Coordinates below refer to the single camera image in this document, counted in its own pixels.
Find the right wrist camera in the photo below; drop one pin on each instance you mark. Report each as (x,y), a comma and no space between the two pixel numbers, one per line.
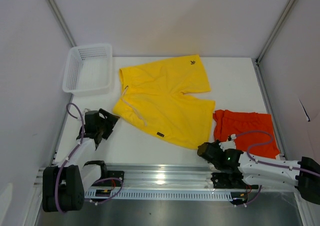
(229,144)

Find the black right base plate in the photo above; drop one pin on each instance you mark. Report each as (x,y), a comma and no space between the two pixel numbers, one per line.
(222,180)

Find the aluminium mounting rail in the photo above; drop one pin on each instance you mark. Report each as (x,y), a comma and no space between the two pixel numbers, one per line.
(159,177)

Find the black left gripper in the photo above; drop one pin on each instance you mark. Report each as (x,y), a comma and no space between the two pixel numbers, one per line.
(110,127)

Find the slotted cable duct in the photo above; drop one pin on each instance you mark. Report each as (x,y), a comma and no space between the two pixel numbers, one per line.
(202,195)

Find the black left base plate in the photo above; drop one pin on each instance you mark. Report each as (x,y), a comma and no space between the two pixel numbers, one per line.
(110,179)

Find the left aluminium frame post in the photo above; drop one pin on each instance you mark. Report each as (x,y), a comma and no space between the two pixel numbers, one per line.
(53,6)

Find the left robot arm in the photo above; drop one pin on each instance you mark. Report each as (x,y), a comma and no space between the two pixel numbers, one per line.
(69,199)

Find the aluminium frame post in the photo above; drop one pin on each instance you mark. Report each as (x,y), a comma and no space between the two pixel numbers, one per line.
(290,5)
(53,6)

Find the orange shorts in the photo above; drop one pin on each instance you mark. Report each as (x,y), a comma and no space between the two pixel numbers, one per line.
(253,128)

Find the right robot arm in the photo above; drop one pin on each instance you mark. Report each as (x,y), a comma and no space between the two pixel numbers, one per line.
(241,170)

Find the white plastic basket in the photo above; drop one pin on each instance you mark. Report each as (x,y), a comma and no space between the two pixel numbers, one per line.
(88,70)

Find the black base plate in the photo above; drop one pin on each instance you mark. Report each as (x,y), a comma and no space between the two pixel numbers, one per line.
(222,180)
(110,179)

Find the yellow shorts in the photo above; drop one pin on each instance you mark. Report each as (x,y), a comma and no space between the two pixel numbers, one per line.
(158,98)

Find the right aluminium frame post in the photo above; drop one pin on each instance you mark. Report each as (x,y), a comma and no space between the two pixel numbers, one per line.
(290,5)

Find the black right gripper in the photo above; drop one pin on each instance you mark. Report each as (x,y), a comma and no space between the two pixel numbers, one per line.
(216,144)

